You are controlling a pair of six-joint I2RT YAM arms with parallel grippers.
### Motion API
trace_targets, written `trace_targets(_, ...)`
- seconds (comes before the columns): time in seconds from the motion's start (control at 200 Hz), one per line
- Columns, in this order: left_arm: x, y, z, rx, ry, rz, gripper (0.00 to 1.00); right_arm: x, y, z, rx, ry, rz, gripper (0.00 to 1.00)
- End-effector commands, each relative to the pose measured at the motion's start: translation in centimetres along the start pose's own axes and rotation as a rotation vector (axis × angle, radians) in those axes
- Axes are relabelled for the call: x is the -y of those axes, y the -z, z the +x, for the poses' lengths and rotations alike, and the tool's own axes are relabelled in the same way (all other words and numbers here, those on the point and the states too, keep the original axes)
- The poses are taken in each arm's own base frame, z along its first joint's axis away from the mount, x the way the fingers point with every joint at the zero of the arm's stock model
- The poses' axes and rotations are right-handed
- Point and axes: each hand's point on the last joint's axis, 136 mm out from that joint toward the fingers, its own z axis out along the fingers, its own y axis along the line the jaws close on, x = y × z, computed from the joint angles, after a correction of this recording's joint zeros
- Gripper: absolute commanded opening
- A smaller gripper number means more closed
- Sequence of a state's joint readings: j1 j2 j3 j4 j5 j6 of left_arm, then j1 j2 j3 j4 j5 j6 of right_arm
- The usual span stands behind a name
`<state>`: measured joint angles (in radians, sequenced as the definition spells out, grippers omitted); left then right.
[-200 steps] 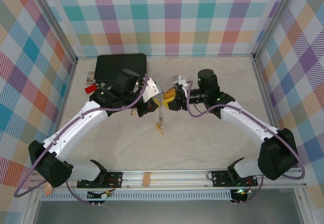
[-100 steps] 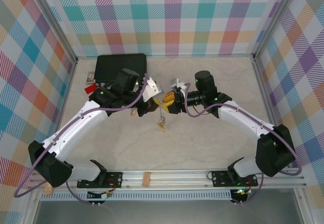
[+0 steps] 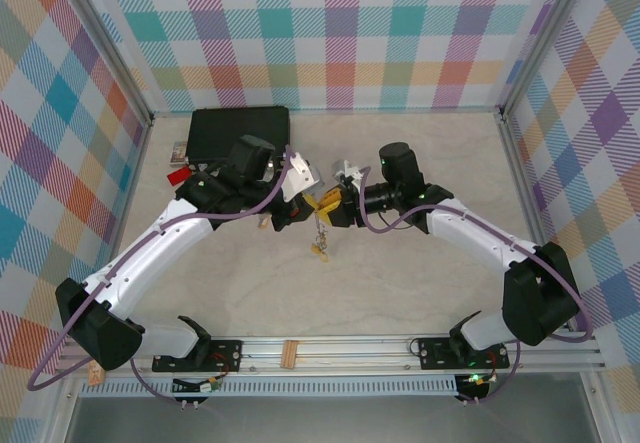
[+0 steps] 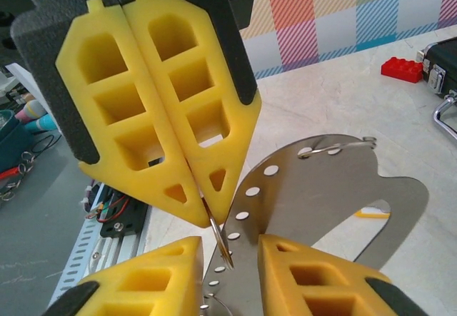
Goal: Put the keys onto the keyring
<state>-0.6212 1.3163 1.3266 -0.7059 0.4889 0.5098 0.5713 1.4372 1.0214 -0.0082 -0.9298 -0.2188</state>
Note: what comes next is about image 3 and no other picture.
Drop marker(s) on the small printed card box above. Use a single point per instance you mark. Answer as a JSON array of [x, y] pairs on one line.
[[178, 153]]

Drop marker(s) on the aluminium frame rail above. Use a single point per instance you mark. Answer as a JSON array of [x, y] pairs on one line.
[[131, 188], [525, 188], [400, 110]]

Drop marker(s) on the small wooden tag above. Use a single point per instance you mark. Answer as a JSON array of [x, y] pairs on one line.
[[96, 375]]

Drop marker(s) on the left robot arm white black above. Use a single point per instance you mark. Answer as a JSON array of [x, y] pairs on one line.
[[145, 253]]

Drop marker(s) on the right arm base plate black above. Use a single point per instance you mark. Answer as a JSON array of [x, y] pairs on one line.
[[435, 353]]

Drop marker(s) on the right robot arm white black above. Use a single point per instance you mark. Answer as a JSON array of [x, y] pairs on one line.
[[480, 235]]

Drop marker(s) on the key with yellow head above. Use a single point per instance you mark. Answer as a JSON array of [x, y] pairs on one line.
[[315, 249], [325, 257]]

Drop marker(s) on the red tag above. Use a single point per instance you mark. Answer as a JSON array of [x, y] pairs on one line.
[[177, 178]]

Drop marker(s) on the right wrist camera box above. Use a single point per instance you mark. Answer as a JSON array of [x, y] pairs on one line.
[[345, 169]]

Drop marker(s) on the wooden block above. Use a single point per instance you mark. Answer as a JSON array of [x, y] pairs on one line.
[[290, 354]]

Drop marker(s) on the aluminium frame post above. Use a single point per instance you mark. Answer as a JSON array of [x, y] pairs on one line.
[[100, 38], [545, 38]]

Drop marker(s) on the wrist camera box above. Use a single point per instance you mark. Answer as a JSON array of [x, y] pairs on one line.
[[302, 175], [345, 169]]

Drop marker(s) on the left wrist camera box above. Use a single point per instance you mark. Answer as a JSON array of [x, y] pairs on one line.
[[302, 175]]

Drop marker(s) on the wide slotted aluminium rail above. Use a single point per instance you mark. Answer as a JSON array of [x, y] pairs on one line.
[[350, 358]]

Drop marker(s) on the grey keyring with yellow keys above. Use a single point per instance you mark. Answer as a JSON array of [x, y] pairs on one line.
[[316, 225]]

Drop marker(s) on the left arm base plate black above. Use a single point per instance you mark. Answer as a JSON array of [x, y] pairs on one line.
[[227, 355]]

